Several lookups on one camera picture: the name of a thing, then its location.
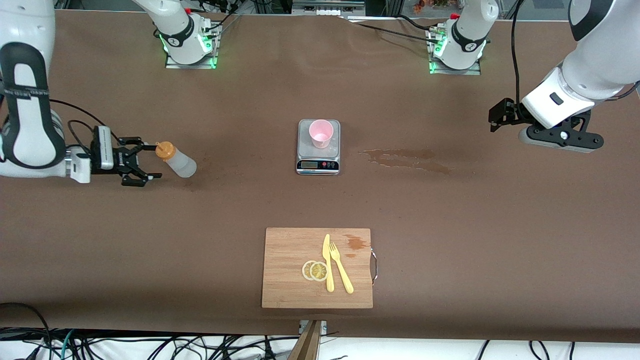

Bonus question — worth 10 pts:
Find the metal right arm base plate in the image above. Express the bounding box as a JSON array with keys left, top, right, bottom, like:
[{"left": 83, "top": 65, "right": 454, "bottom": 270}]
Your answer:
[{"left": 165, "top": 22, "right": 219, "bottom": 70}]

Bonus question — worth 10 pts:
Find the yellow plastic knife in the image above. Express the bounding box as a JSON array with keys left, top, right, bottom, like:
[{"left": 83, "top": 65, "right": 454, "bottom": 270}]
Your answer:
[{"left": 322, "top": 233, "right": 335, "bottom": 293}]

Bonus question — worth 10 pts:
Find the black base power cable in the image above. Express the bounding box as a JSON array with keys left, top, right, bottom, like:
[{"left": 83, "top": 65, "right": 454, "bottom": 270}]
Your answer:
[{"left": 345, "top": 14, "right": 441, "bottom": 46}]

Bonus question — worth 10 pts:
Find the silver digital kitchen scale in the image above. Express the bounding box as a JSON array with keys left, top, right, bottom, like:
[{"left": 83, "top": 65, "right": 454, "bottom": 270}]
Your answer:
[{"left": 296, "top": 119, "right": 341, "bottom": 176}]

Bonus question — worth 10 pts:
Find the teal cable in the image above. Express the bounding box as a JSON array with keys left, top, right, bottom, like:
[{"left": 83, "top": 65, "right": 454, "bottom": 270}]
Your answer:
[{"left": 59, "top": 329, "right": 74, "bottom": 360}]

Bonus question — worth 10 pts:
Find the black cable green connector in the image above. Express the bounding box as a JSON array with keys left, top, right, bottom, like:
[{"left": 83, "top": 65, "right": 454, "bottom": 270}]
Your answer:
[{"left": 199, "top": 0, "right": 239, "bottom": 37}]

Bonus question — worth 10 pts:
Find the yellow plastic fork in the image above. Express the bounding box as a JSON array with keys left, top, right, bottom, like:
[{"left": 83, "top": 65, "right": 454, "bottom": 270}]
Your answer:
[{"left": 329, "top": 242, "right": 355, "bottom": 295}]

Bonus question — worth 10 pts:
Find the wooden cutting board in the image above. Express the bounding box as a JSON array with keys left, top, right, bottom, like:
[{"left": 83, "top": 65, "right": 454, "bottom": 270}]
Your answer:
[{"left": 261, "top": 227, "right": 374, "bottom": 309}]

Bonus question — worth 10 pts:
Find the pink plastic cup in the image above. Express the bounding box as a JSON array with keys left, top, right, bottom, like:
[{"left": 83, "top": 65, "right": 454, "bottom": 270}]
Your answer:
[{"left": 308, "top": 119, "right": 334, "bottom": 149}]

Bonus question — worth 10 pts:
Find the brown table cover sheet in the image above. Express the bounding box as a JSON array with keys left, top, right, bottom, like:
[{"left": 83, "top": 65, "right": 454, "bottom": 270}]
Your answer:
[{"left": 0, "top": 9, "right": 640, "bottom": 345}]

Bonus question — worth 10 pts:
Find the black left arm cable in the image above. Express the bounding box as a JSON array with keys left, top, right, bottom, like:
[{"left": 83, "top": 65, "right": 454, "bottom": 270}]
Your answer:
[{"left": 509, "top": 0, "right": 525, "bottom": 103}]

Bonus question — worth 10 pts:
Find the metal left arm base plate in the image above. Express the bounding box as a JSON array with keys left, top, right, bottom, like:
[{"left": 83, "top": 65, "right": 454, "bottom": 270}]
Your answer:
[{"left": 427, "top": 25, "right": 482, "bottom": 76}]

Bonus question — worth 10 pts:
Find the wooden post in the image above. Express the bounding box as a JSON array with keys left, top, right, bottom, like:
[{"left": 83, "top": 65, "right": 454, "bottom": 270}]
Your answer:
[{"left": 287, "top": 320, "right": 323, "bottom": 360}]

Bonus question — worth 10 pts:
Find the clear sauce bottle orange cap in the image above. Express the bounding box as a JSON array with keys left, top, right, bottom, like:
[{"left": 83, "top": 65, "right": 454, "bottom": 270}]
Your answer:
[{"left": 155, "top": 141, "right": 198, "bottom": 179}]

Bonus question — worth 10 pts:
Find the grey power strip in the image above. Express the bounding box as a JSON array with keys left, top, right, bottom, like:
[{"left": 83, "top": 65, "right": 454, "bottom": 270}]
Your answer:
[{"left": 291, "top": 0, "right": 367, "bottom": 17}]

